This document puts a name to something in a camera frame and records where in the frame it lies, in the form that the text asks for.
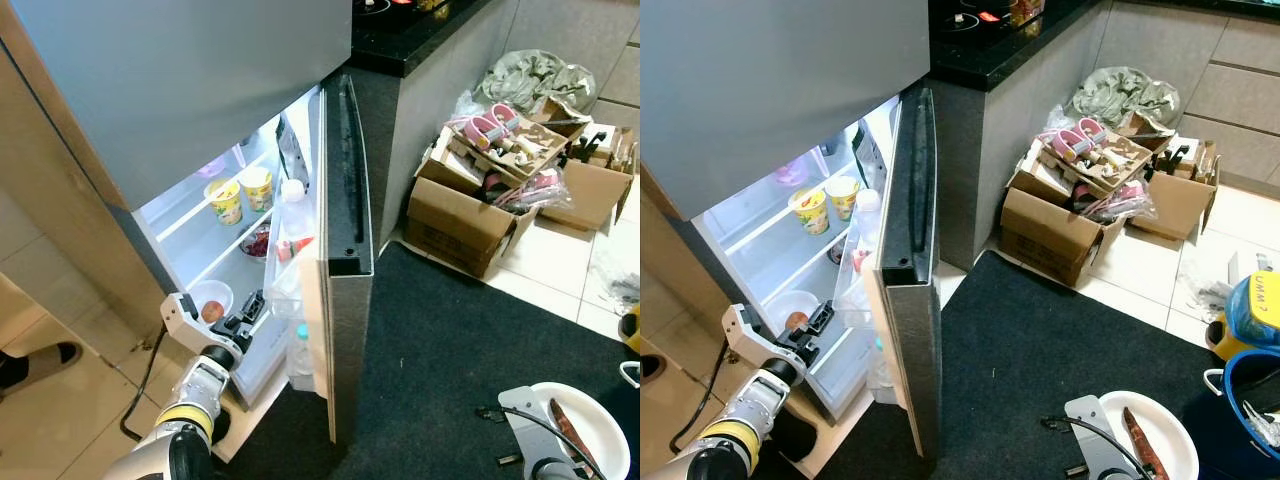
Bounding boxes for grey steel freezer door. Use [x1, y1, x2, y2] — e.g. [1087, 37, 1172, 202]
[640, 0, 932, 223]
[8, 0, 354, 213]

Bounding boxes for yellow blue container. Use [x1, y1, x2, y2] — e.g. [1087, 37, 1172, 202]
[617, 304, 641, 358]
[1204, 269, 1280, 363]

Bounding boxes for black floor cable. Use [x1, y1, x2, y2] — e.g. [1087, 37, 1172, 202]
[669, 338, 738, 455]
[119, 328, 168, 443]

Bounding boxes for grey green crumpled cloth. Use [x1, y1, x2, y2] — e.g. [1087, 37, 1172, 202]
[479, 49, 599, 117]
[1071, 65, 1182, 130]

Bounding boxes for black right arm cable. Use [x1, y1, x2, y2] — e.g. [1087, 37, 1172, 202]
[1060, 412, 1153, 480]
[498, 403, 603, 480]

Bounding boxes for large cardboard box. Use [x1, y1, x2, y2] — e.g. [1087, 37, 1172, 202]
[999, 163, 1128, 289]
[404, 150, 542, 280]

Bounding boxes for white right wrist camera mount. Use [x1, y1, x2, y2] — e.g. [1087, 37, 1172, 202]
[1039, 394, 1153, 480]
[474, 384, 583, 480]

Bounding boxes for blue bucket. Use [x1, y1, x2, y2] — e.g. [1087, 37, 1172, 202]
[598, 358, 641, 480]
[1203, 345, 1280, 480]

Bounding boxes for cardboard tray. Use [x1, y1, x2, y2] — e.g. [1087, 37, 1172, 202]
[1028, 113, 1178, 203]
[438, 98, 593, 193]

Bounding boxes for yellow cup noodles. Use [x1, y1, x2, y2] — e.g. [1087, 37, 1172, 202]
[787, 187, 832, 237]
[239, 165, 275, 214]
[824, 175, 862, 222]
[204, 179, 245, 227]

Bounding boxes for black floor mat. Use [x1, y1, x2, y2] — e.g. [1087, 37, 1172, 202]
[788, 250, 1280, 480]
[213, 240, 641, 480]

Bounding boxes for teal capped water bottle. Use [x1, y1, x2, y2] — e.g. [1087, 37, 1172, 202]
[867, 334, 897, 403]
[287, 321, 317, 393]

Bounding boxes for silver steel fridge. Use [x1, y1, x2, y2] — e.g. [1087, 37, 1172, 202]
[0, 0, 377, 453]
[640, 0, 947, 463]

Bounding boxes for open cardboard box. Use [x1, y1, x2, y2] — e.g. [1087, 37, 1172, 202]
[538, 122, 640, 234]
[1128, 138, 1222, 242]

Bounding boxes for black induction cooktop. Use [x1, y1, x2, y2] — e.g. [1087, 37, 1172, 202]
[932, 0, 1053, 33]
[352, 0, 457, 19]

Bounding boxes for white capped clear bottle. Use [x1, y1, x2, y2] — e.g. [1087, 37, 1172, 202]
[851, 189, 887, 256]
[274, 179, 312, 246]

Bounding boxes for brown fried food piece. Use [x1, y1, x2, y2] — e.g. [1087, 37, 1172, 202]
[547, 397, 593, 473]
[1121, 405, 1163, 480]

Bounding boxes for crumpled clear plastic wrap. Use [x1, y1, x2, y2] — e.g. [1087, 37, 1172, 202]
[588, 232, 641, 317]
[1178, 250, 1253, 323]

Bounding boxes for black stone countertop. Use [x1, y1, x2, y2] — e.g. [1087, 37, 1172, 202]
[927, 0, 1113, 94]
[349, 0, 493, 80]

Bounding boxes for white round bowl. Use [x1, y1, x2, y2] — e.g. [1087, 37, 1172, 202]
[519, 381, 634, 480]
[774, 290, 820, 334]
[184, 280, 235, 325]
[1094, 389, 1200, 480]

